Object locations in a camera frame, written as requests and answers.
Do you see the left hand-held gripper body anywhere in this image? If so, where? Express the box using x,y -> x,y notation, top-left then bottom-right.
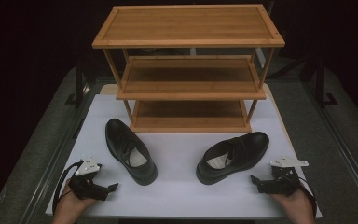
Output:
67,156 -> 110,202

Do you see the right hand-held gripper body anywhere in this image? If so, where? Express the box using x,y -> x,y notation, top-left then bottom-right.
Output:
257,156 -> 310,197

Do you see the black leather shoe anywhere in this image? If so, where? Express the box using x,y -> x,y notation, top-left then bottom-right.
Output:
104,118 -> 158,187
195,131 -> 270,186

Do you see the wooden shoe rack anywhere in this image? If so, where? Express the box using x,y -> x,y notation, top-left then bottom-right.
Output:
91,4 -> 286,134

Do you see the person's right hand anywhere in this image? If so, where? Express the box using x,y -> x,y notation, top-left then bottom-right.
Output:
269,188 -> 317,224

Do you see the person's left hand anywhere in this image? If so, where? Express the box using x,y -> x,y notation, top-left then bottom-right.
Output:
51,179 -> 99,224

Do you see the black metal stand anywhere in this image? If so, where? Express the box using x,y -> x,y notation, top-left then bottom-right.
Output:
315,57 -> 339,108
64,59 -> 91,109

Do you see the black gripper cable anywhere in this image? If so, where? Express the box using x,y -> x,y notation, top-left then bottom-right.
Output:
51,160 -> 84,217
297,176 -> 319,219

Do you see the aluminium rail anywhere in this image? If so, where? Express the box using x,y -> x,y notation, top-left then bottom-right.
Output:
18,83 -> 104,224
301,79 -> 358,217

